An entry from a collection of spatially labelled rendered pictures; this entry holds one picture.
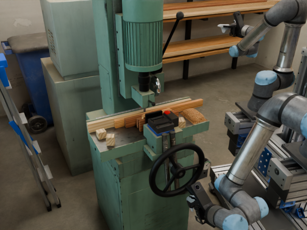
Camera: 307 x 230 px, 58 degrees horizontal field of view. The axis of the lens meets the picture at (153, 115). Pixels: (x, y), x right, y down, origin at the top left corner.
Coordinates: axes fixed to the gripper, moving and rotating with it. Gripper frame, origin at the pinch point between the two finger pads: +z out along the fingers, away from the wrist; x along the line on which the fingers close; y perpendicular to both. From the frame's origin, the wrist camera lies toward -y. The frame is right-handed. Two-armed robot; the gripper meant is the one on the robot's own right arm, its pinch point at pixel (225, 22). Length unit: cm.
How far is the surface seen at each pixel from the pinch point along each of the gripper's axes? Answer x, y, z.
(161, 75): -74, 7, -34
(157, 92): -82, 12, -42
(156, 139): -101, 15, -75
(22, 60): -142, 22, 116
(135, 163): -109, 31, -66
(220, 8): 104, 29, 133
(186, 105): -69, 21, -50
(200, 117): -69, 22, -63
